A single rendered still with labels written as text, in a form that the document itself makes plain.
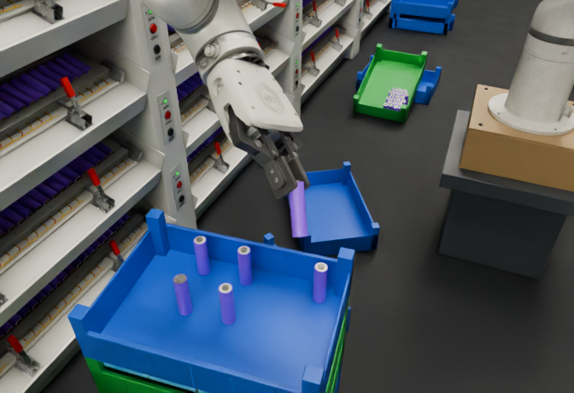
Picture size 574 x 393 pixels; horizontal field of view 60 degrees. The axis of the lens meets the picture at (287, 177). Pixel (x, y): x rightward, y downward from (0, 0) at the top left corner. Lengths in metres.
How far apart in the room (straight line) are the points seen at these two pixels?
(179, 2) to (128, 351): 0.40
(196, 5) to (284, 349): 0.43
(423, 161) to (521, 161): 0.58
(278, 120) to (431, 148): 1.25
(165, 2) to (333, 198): 1.01
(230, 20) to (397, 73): 1.49
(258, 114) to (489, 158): 0.73
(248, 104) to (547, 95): 0.77
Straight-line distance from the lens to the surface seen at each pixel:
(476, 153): 1.19
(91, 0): 0.96
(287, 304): 0.70
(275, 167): 0.56
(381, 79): 2.06
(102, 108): 1.01
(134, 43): 1.03
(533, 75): 1.18
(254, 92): 0.58
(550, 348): 1.28
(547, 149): 1.18
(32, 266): 1.00
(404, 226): 1.44
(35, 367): 1.11
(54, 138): 0.94
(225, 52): 0.61
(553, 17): 1.15
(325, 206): 1.47
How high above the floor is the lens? 0.95
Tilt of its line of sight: 37 degrees down
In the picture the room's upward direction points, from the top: straight up
